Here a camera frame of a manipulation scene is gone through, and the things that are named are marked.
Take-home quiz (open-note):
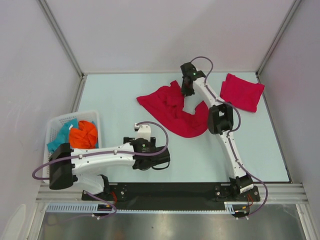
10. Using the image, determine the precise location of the magenta t shirt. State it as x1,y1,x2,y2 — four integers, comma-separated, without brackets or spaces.
136,80,209,138
219,73,265,113

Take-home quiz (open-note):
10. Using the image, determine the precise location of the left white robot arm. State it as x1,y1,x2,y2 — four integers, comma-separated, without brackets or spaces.
49,137,171,200

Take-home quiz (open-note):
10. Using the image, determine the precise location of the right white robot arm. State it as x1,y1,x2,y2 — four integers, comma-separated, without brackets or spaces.
180,62,254,201

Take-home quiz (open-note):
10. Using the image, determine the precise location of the folded magenta t shirt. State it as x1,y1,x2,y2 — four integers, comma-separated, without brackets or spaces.
219,73,265,113

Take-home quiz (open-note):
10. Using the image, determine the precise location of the orange t shirt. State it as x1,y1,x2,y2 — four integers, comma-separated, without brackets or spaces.
69,120,98,149

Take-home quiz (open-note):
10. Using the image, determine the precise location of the teal t shirt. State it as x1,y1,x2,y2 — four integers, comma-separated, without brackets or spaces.
47,118,99,153

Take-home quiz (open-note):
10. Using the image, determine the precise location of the white plastic laundry basket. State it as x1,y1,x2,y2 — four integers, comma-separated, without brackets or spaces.
41,109,104,185

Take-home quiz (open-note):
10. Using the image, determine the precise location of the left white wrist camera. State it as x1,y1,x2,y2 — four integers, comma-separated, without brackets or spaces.
134,123,151,141

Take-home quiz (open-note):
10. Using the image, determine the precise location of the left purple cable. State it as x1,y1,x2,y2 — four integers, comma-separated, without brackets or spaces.
32,121,170,221

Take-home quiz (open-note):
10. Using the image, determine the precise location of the purple cable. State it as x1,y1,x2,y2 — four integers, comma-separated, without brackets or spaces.
191,56,269,220
32,121,170,221

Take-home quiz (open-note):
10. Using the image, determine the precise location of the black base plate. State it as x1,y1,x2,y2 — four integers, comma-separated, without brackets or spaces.
97,182,261,211

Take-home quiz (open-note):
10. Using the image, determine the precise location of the grey slotted cable duct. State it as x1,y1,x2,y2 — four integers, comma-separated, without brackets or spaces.
46,202,250,215

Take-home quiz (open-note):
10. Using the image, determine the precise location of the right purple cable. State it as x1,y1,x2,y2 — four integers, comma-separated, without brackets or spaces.
191,56,269,220

